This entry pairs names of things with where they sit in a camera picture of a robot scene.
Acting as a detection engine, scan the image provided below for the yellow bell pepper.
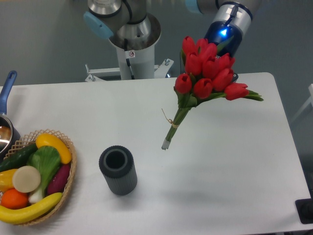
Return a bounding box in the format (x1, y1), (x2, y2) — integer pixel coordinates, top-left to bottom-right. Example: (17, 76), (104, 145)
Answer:
(0, 169), (17, 192)

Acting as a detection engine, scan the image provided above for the green bok choy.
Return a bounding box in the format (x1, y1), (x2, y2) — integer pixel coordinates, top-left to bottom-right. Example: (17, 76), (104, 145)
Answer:
(27, 146), (61, 204)

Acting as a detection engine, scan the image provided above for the black device at table edge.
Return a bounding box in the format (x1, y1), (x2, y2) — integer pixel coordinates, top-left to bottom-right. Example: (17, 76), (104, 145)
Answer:
(295, 198), (313, 224)

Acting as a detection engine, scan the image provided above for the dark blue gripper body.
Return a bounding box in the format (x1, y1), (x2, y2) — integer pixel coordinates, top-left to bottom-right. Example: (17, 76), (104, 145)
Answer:
(203, 20), (243, 81)

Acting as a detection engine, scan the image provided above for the white chair frame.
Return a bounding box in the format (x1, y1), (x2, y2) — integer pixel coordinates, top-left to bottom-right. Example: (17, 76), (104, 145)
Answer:
(291, 84), (313, 125)

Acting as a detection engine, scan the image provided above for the red tulip bouquet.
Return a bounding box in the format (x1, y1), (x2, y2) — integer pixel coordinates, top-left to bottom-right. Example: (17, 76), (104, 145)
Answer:
(161, 36), (263, 150)

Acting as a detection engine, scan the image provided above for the dark grey ribbed vase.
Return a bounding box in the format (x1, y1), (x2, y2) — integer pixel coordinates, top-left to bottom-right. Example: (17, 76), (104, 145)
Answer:
(99, 145), (137, 196)

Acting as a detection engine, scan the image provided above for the yellow banana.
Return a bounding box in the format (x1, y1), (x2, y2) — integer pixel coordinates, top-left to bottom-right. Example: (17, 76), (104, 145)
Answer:
(0, 192), (63, 225)

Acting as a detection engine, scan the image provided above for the beige round disc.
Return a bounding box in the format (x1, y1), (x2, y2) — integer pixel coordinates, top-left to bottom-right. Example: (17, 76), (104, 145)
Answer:
(12, 165), (41, 193)

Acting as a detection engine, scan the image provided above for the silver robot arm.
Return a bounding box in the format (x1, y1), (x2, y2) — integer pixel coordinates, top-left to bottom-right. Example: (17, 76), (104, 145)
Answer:
(84, 0), (262, 82)

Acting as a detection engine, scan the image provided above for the purple sweet potato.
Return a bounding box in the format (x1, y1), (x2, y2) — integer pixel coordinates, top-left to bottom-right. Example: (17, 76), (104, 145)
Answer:
(46, 164), (70, 195)

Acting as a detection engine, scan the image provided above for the green cucumber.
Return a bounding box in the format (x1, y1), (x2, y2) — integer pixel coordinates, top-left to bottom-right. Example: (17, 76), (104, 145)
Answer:
(0, 143), (37, 172)

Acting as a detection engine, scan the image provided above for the orange fruit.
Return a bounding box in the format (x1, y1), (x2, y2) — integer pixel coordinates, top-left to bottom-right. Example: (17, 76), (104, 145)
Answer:
(0, 188), (28, 210)

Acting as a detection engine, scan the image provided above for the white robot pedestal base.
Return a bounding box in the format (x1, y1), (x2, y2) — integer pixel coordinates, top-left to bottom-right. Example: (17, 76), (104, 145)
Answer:
(85, 45), (174, 82)

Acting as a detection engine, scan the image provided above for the woven wicker basket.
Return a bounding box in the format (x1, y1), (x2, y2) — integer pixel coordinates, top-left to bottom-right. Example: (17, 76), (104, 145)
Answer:
(4, 129), (77, 226)

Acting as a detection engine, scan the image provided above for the blue handled saucepan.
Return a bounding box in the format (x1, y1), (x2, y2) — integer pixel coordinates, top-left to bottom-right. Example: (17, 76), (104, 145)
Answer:
(0, 70), (20, 162)

